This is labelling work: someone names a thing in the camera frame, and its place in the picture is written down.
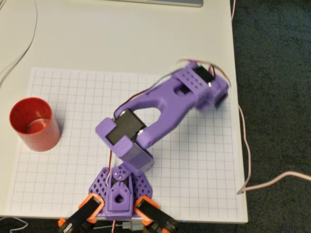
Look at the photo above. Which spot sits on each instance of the purple robot arm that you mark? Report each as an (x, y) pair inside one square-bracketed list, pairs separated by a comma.
[(165, 102)]

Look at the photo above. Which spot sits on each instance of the red plastic cup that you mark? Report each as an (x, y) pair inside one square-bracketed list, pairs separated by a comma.
[(40, 138)]

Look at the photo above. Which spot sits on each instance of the silver laptop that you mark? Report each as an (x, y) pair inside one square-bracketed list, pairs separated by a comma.
[(170, 3)]

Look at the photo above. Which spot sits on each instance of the orange black table clamp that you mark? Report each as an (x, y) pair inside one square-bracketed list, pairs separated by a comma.
[(155, 213), (80, 213)]

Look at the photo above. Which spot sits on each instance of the white grid paper sheet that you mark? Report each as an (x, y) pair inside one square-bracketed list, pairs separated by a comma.
[(73, 170)]

